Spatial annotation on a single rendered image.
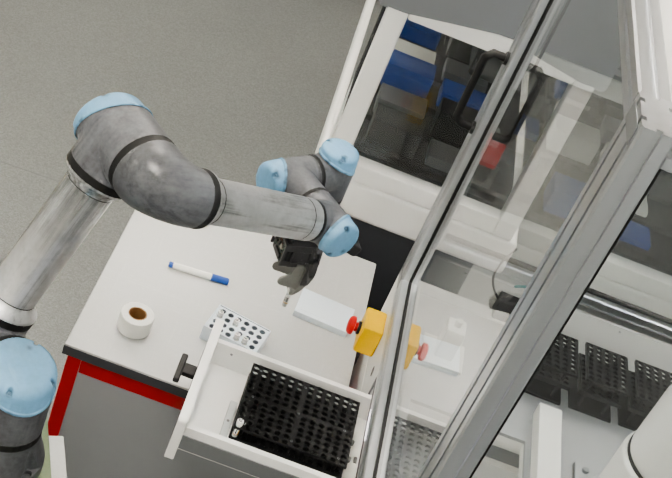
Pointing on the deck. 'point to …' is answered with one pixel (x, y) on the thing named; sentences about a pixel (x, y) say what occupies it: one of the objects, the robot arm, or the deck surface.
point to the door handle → (475, 85)
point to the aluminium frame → (534, 305)
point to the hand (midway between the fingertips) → (294, 286)
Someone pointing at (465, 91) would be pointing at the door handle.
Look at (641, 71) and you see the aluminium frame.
